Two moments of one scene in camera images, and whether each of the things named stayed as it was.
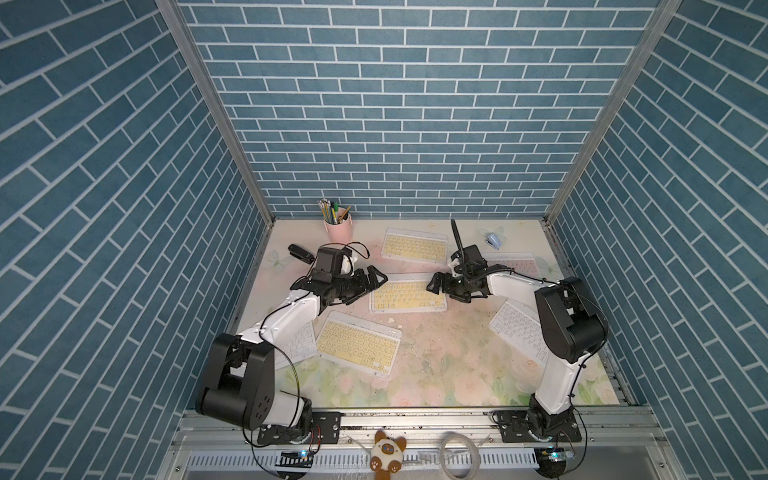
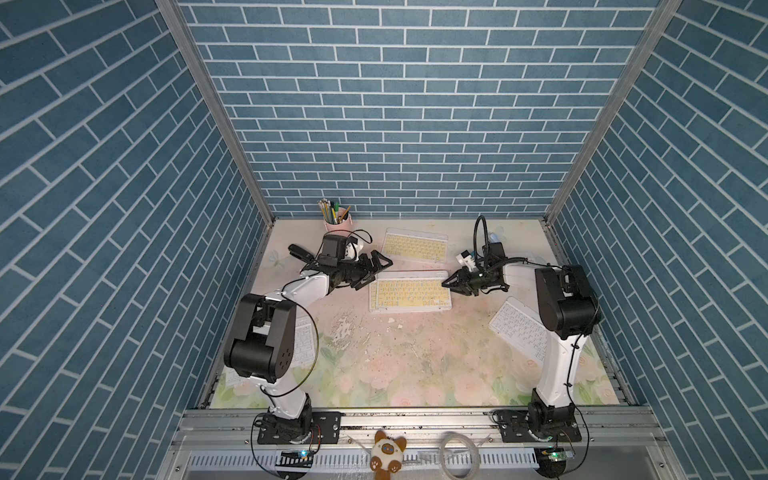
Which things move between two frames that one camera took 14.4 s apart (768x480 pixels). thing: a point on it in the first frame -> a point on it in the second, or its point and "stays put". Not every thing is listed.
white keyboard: x=522 y=327 stays put
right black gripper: x=447 y=278 stays put
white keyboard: x=299 y=348 stays put
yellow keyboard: x=359 y=344 -> x=406 y=291
